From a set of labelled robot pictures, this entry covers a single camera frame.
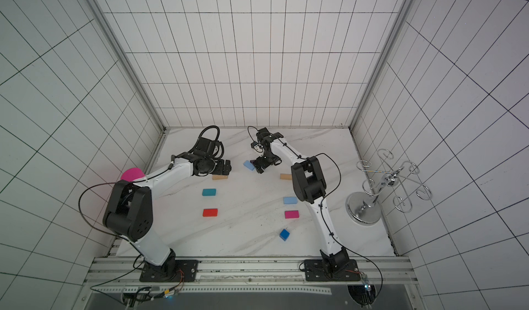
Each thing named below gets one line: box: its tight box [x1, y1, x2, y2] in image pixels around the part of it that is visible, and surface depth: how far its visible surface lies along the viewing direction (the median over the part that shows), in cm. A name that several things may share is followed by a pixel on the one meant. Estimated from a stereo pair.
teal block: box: [201, 188, 217, 197], surface depth 97 cm
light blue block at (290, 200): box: [283, 196, 299, 205], surface depth 92 cm
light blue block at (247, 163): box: [243, 159, 255, 171], surface depth 105 cm
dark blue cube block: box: [279, 228, 290, 242], surface depth 81 cm
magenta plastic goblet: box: [120, 167, 146, 182], surface depth 83 cm
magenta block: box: [284, 210, 300, 219], surface depth 89 cm
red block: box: [202, 208, 219, 217], surface depth 89 cm
